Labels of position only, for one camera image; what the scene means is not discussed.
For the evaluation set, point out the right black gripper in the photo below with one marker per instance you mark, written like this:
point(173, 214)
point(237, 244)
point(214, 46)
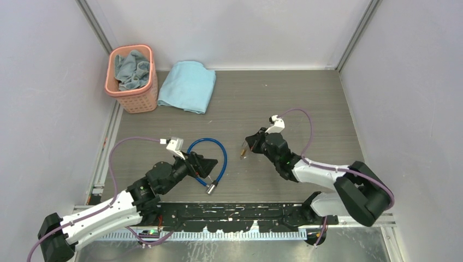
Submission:
point(254, 141)

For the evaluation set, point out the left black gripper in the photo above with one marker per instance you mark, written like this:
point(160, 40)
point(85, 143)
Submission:
point(197, 165)

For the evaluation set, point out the small brass padlock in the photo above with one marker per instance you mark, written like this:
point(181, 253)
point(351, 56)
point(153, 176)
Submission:
point(244, 150)

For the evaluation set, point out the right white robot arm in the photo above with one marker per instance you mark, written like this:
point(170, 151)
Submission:
point(356, 190)

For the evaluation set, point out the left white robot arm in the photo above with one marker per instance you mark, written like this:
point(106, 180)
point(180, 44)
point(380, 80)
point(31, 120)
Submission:
point(60, 237)

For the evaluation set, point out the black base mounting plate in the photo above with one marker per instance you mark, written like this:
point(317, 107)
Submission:
point(234, 217)

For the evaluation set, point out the folded light blue towel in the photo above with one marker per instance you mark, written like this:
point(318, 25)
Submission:
point(188, 86)

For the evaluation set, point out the pink plastic laundry basket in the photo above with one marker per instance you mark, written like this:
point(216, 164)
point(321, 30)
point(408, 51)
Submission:
point(139, 100)

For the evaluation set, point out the grey-blue cloth in basket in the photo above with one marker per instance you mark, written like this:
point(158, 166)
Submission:
point(131, 71)

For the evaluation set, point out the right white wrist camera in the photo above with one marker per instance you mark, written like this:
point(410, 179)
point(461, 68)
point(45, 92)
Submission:
point(276, 125)

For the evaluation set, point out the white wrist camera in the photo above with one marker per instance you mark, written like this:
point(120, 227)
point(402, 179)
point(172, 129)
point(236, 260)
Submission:
point(174, 146)
point(276, 125)

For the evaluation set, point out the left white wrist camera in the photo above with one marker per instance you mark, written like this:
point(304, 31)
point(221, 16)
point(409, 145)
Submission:
point(174, 146)

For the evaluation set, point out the white slotted cable duct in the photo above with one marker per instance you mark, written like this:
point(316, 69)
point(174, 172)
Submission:
point(253, 234)

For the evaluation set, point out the aluminium frame rail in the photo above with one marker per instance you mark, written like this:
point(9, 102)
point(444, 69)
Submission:
point(385, 220)

